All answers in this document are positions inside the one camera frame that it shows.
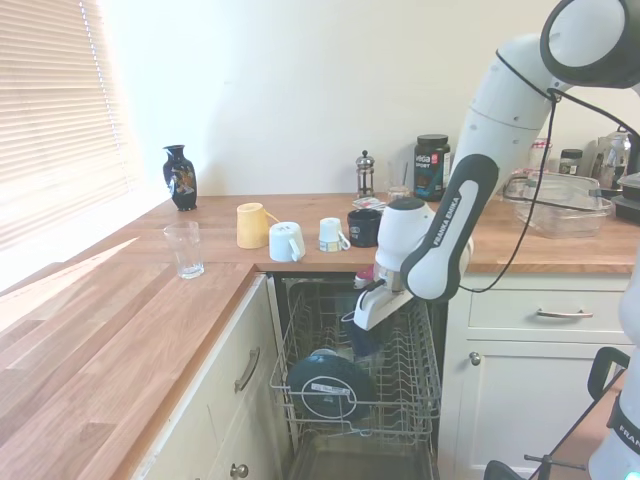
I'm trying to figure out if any stainless dishwasher door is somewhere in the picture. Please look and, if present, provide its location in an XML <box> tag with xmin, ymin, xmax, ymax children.
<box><xmin>287</xmin><ymin>434</ymin><xmax>441</xmax><ymax>480</ymax></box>

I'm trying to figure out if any black cable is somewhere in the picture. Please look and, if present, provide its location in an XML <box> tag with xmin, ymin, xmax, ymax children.
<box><xmin>339</xmin><ymin>49</ymin><xmax>640</xmax><ymax>321</ymax></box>

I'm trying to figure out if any small white printed mug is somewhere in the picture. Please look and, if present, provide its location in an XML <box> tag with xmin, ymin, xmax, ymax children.
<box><xmin>318</xmin><ymin>217</ymin><xmax>352</xmax><ymax>253</ymax></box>

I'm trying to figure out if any jar with black lid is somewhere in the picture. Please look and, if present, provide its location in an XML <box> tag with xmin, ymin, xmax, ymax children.
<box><xmin>558</xmin><ymin>148</ymin><xmax>585</xmax><ymax>177</ymax></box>

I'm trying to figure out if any large white mug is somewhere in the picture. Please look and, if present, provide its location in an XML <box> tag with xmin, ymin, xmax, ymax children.
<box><xmin>268</xmin><ymin>222</ymin><xmax>307</xmax><ymax>263</ymax></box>

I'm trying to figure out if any metal kettle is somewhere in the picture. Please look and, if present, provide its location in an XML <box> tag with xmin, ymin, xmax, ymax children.
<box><xmin>592</xmin><ymin>127</ymin><xmax>634</xmax><ymax>189</ymax></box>

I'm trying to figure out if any metal drawer handle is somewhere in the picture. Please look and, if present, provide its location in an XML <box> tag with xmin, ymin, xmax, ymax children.
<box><xmin>233</xmin><ymin>347</ymin><xmax>261</xmax><ymax>394</ymax></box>
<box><xmin>536</xmin><ymin>308</ymin><xmax>595</xmax><ymax>320</ymax></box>

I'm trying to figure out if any dark plate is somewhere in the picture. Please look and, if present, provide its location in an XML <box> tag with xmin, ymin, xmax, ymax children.
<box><xmin>286</xmin><ymin>352</ymin><xmax>376</xmax><ymax>421</ymax></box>

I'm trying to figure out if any small clear drinking glass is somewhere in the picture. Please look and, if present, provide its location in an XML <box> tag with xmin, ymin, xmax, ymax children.
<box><xmin>163</xmin><ymin>221</ymin><xmax>205</xmax><ymax>280</ymax></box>

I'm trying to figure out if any jar with red lid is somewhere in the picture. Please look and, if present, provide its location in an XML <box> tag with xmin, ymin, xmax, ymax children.
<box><xmin>529</xmin><ymin>139</ymin><xmax>554</xmax><ymax>174</ymax></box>

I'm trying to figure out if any blue mug with pale rim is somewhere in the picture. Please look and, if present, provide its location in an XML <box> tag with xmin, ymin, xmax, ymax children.
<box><xmin>347</xmin><ymin>319</ymin><xmax>389</xmax><ymax>359</ymax></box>

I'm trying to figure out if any black food container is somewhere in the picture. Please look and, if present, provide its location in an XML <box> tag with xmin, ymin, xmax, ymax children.
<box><xmin>610</xmin><ymin>172</ymin><xmax>640</xmax><ymax>221</ymax></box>

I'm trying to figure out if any yellow mug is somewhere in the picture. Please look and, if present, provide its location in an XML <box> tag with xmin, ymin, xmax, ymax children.
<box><xmin>235</xmin><ymin>202</ymin><xmax>281</xmax><ymax>250</ymax></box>

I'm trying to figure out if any black mug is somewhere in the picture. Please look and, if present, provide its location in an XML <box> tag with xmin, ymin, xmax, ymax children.
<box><xmin>347</xmin><ymin>208</ymin><xmax>384</xmax><ymax>248</ymax></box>

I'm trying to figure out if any clear plastic lidded container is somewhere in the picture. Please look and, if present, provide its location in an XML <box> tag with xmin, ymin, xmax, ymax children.
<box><xmin>502</xmin><ymin>172</ymin><xmax>616</xmax><ymax>239</ymax></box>

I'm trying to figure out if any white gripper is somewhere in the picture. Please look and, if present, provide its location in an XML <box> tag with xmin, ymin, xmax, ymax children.
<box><xmin>355</xmin><ymin>287</ymin><xmax>416</xmax><ymax>332</ymax></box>

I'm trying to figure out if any white kitchen cabinet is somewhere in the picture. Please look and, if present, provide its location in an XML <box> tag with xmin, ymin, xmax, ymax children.
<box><xmin>439</xmin><ymin>273</ymin><xmax>640</xmax><ymax>480</ymax></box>
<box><xmin>132</xmin><ymin>272</ymin><xmax>291</xmax><ymax>480</ymax></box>

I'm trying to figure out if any grey-blue mug with sticker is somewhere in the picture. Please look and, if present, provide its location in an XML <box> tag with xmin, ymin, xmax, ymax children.
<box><xmin>309</xmin><ymin>347</ymin><xmax>354</xmax><ymax>364</ymax></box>

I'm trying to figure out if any black protein powder tub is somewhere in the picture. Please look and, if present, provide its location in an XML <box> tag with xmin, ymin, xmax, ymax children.
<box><xmin>413</xmin><ymin>133</ymin><xmax>453</xmax><ymax>203</ymax></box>

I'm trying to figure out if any glass French press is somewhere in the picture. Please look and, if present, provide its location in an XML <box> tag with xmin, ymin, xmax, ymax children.
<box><xmin>355</xmin><ymin>149</ymin><xmax>377</xmax><ymax>200</ymax></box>

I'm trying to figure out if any tall clear glass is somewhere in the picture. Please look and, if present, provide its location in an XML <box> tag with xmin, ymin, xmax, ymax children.
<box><xmin>385</xmin><ymin>162</ymin><xmax>409</xmax><ymax>194</ymax></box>

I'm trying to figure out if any wire dishwasher rack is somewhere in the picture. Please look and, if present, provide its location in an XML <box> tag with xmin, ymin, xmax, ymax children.
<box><xmin>269</xmin><ymin>279</ymin><xmax>444</xmax><ymax>449</ymax></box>

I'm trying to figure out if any beige window blind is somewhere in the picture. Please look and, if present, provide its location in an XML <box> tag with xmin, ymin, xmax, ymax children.
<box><xmin>0</xmin><ymin>0</ymin><xmax>146</xmax><ymax>251</ymax></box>

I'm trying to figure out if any dark blue vase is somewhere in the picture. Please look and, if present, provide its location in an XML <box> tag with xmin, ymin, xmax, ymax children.
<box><xmin>162</xmin><ymin>144</ymin><xmax>199</xmax><ymax>212</ymax></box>

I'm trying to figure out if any black camera stand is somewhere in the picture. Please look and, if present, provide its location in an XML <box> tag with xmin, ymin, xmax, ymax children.
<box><xmin>484</xmin><ymin>452</ymin><xmax>587</xmax><ymax>480</ymax></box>

